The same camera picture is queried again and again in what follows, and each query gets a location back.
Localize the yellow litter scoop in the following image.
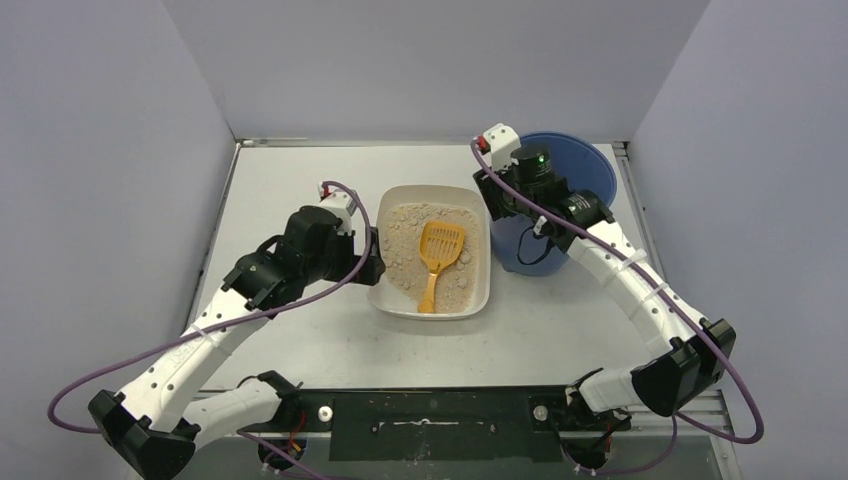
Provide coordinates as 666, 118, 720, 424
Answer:
418, 221, 465, 314

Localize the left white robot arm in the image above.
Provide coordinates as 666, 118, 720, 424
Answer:
88, 196, 384, 479

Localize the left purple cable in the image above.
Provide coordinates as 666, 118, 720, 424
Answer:
47, 180, 374, 435

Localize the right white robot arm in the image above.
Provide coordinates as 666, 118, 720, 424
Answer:
472, 137, 736, 431

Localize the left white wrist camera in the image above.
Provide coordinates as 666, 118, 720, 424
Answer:
317, 186, 358, 235

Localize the beige cat litter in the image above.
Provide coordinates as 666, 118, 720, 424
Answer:
380, 203, 481, 314

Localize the aluminium table frame rail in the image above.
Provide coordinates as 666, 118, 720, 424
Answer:
612, 142, 737, 439

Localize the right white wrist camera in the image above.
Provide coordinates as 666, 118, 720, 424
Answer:
476, 123, 521, 171

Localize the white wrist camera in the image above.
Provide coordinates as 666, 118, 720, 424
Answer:
317, 186, 358, 235
476, 123, 521, 171

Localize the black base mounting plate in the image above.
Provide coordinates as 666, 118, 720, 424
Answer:
252, 386, 631, 463

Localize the white litter box tray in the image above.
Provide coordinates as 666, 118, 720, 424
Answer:
368, 185, 491, 321

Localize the blue plastic bucket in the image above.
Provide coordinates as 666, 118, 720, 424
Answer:
490, 132, 618, 276

